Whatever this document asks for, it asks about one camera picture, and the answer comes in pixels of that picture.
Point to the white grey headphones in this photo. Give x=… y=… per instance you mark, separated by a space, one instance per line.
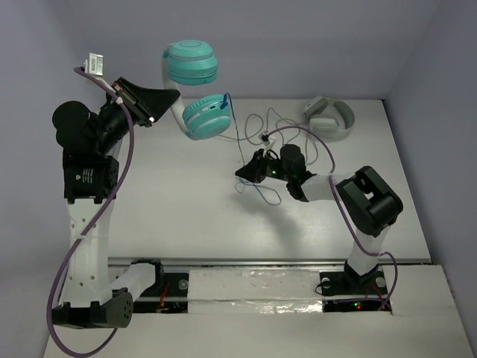
x=328 y=118

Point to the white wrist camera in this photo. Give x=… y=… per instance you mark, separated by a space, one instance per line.
x=94 y=65
x=268 y=140

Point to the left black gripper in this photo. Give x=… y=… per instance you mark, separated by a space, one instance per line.
x=136 y=103

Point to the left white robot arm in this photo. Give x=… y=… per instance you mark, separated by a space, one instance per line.
x=92 y=177

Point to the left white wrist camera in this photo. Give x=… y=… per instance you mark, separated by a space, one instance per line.
x=94 y=65

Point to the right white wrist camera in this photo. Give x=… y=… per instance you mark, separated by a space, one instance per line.
x=268 y=140

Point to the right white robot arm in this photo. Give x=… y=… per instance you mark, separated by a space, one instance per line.
x=367 y=204

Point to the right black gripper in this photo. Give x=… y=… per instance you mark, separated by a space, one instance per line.
x=254 y=171

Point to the teal cat-ear headphones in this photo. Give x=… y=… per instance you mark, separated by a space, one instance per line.
x=191 y=67

